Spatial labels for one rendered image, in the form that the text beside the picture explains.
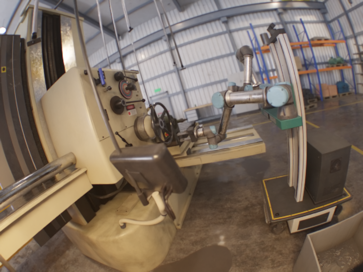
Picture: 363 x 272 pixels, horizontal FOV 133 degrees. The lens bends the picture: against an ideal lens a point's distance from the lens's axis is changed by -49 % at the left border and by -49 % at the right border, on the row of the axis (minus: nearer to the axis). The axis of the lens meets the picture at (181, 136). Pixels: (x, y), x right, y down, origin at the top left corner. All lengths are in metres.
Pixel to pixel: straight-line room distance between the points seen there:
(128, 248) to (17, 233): 0.89
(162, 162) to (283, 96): 0.70
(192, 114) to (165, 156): 7.44
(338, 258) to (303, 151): 0.88
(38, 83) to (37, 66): 0.19
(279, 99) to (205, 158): 1.32
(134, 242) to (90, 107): 1.11
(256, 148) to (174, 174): 1.45
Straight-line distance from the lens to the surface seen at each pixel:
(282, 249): 1.68
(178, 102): 8.96
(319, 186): 1.50
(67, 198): 1.19
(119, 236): 1.39
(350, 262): 1.39
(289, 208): 1.58
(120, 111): 1.23
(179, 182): 0.61
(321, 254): 1.39
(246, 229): 1.84
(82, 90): 1.07
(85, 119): 1.06
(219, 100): 1.08
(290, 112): 1.06
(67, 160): 1.26
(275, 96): 0.91
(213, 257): 1.67
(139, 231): 1.42
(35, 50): 1.86
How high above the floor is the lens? 1.43
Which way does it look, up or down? 12 degrees down
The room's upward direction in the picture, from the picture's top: 16 degrees counter-clockwise
